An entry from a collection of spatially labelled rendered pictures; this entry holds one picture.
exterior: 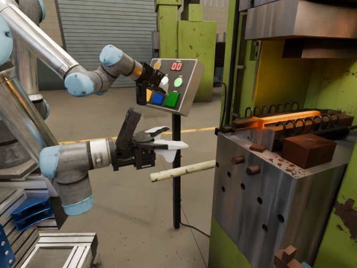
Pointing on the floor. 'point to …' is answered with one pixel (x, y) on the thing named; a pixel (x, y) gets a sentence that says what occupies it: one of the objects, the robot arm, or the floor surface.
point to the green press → (188, 40)
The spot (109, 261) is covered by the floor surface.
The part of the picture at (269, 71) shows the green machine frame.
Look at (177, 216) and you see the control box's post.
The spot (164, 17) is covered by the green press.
